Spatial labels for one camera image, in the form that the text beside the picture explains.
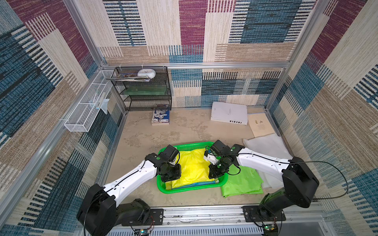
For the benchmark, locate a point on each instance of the white wire wall basket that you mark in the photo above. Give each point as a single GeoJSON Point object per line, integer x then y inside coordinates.
{"type": "Point", "coordinates": [91, 102]}

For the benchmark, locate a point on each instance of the blue raincoat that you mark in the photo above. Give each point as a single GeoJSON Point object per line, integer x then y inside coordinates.
{"type": "Point", "coordinates": [198, 185]}

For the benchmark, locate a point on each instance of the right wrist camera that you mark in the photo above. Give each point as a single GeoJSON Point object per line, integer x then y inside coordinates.
{"type": "Point", "coordinates": [209, 156]}

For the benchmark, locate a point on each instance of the magazines on shelf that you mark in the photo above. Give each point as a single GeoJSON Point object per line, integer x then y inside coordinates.
{"type": "Point", "coordinates": [129, 77]}

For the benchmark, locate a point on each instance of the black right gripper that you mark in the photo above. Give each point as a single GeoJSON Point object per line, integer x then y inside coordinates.
{"type": "Point", "coordinates": [215, 171]}

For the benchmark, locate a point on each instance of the lime green raincoat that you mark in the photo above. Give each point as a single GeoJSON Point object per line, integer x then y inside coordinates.
{"type": "Point", "coordinates": [242, 181]}

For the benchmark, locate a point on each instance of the white round object on shelf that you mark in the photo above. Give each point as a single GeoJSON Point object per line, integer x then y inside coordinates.
{"type": "Point", "coordinates": [147, 73]}

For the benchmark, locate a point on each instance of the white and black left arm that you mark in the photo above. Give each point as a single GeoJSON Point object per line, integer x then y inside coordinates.
{"type": "Point", "coordinates": [102, 207]}

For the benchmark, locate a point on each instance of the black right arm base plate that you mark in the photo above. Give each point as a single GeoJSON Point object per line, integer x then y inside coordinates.
{"type": "Point", "coordinates": [252, 214]}

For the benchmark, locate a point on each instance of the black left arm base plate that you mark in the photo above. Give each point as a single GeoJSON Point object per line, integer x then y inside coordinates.
{"type": "Point", "coordinates": [153, 217]}

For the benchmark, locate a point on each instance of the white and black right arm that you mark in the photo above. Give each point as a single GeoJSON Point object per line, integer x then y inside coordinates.
{"type": "Point", "coordinates": [299, 182]}

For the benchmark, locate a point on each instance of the white flat box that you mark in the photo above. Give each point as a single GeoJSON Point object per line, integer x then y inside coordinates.
{"type": "Point", "coordinates": [229, 113]}

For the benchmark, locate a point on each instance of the green perforated plastic basket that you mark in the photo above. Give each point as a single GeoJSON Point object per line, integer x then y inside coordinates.
{"type": "Point", "coordinates": [189, 147]}

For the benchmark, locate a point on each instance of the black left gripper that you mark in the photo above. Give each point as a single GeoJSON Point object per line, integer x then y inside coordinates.
{"type": "Point", "coordinates": [177, 175]}

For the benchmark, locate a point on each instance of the small yellow raincoat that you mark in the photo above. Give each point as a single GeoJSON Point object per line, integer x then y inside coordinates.
{"type": "Point", "coordinates": [194, 169]}

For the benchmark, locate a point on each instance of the beige paper booklet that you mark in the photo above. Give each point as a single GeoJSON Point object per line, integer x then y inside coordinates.
{"type": "Point", "coordinates": [260, 124]}

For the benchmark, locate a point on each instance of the black wire mesh shelf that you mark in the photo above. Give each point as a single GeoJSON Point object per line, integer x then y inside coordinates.
{"type": "Point", "coordinates": [144, 96]}

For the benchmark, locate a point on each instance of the large yellow raincoat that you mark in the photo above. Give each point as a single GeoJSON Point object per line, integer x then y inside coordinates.
{"type": "Point", "coordinates": [169, 186]}

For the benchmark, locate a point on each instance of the white raincoat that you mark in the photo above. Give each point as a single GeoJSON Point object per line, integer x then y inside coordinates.
{"type": "Point", "coordinates": [271, 145]}

